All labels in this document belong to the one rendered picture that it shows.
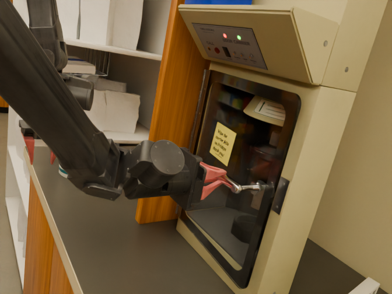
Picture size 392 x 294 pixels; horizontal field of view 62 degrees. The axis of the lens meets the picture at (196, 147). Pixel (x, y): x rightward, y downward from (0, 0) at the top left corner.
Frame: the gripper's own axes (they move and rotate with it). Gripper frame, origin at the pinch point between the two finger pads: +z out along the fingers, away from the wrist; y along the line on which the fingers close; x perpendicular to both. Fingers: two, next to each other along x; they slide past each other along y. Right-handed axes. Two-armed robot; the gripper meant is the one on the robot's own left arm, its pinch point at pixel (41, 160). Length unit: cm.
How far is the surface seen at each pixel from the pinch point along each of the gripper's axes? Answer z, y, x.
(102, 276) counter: 15.7, 8.6, -26.3
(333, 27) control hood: -41, 32, -46
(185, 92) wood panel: -22.2, 31.1, -9.0
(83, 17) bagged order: -36, 29, 86
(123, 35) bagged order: -32, 52, 92
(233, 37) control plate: -37, 25, -30
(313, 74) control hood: -33, 30, -46
